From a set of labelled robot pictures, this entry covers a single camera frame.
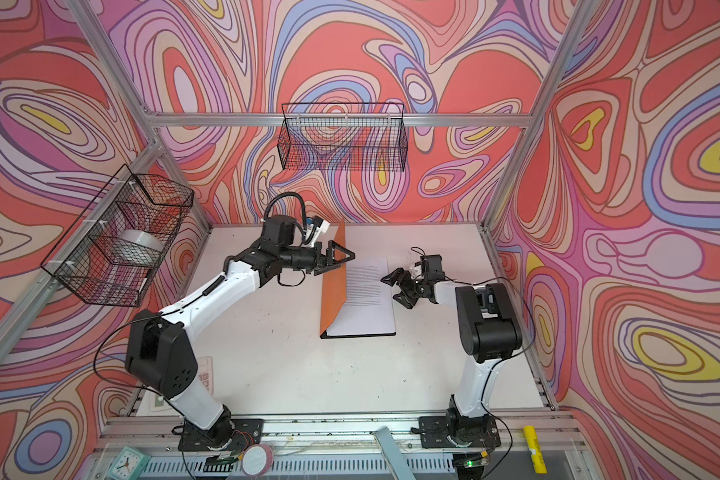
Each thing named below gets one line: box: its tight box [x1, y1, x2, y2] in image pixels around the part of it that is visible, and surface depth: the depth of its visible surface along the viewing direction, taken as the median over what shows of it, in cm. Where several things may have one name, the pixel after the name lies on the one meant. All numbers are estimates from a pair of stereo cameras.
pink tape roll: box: [242, 444, 274, 477], surface depth 67 cm
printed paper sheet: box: [327, 257, 396, 336], surface depth 96 cm
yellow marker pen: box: [523, 426, 548, 474], surface depth 72 cm
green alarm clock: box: [108, 446, 152, 480], surface depth 69 cm
